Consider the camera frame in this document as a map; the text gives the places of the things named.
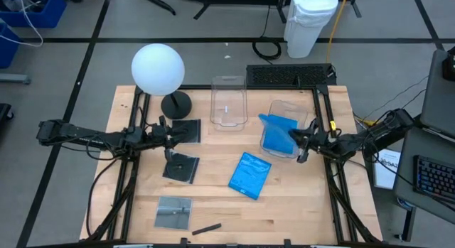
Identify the clear jewel case black tray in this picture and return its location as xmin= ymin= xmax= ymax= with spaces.
xmin=171 ymin=118 xmax=202 ymax=145
xmin=162 ymin=151 xmax=200 ymax=185

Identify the yellow cable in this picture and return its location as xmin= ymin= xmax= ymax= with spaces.
xmin=325 ymin=0 xmax=351 ymax=64

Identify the black floor object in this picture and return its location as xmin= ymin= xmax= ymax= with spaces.
xmin=0 ymin=102 xmax=15 ymax=123

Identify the white trash bin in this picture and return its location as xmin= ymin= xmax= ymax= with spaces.
xmin=283 ymin=0 xmax=340 ymax=60

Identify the black desk device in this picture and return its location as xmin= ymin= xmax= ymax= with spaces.
xmin=441 ymin=45 xmax=455 ymax=82

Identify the black coiled cable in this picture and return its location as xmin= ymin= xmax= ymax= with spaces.
xmin=251 ymin=6 xmax=283 ymax=61

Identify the black plastic strip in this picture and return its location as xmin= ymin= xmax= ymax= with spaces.
xmin=191 ymin=222 xmax=223 ymax=236

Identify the white globe lamp black base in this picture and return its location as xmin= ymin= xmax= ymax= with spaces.
xmin=131 ymin=43 xmax=193 ymax=120

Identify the black keyboard at top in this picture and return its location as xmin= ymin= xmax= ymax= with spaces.
xmin=245 ymin=63 xmax=338 ymax=89

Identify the black aluminium table frame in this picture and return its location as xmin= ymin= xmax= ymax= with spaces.
xmin=80 ymin=83 xmax=383 ymax=248

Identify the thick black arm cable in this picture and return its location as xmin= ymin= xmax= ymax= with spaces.
xmin=85 ymin=157 xmax=124 ymax=238

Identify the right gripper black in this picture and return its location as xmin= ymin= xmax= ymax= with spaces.
xmin=288 ymin=122 xmax=344 ymax=165

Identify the large blue storage crate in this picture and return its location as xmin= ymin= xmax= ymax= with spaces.
xmin=0 ymin=0 xmax=68 ymax=29

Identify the yellow plug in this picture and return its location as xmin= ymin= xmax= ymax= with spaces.
xmin=354 ymin=116 xmax=375 ymax=127

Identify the black backlit keyboard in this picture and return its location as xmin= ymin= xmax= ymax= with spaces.
xmin=412 ymin=154 xmax=455 ymax=206

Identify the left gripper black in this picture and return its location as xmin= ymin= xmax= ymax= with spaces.
xmin=140 ymin=122 xmax=198 ymax=163

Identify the thin white cable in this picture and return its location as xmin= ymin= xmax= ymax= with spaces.
xmin=0 ymin=0 xmax=44 ymax=48

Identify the blue plastic disc case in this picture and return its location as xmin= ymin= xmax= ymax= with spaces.
xmin=258 ymin=113 xmax=299 ymax=131
xmin=227 ymin=151 xmax=272 ymax=201
xmin=262 ymin=122 xmax=300 ymax=156

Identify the grey desk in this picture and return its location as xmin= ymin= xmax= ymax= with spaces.
xmin=392 ymin=125 xmax=455 ymax=242

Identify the clear plastic storage bin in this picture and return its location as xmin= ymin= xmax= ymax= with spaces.
xmin=209 ymin=75 xmax=249 ymax=132
xmin=258 ymin=99 xmax=309 ymax=161

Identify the clear reflective jewel case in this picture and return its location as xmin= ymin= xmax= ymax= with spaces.
xmin=154 ymin=195 xmax=193 ymax=231

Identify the white paper booklet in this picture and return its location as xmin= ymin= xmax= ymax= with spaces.
xmin=372 ymin=147 xmax=402 ymax=190

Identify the grey floor bar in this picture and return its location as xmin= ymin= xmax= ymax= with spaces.
xmin=0 ymin=73 xmax=32 ymax=86

